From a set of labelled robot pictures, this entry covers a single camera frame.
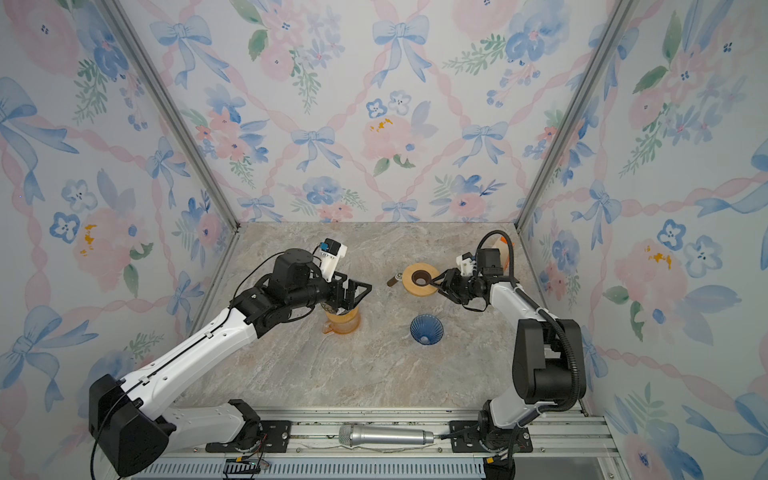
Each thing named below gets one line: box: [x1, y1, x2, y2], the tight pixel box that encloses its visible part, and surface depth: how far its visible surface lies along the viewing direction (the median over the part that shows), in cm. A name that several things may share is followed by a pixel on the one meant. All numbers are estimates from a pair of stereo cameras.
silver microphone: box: [338, 424, 435, 447], surface depth 73 cm
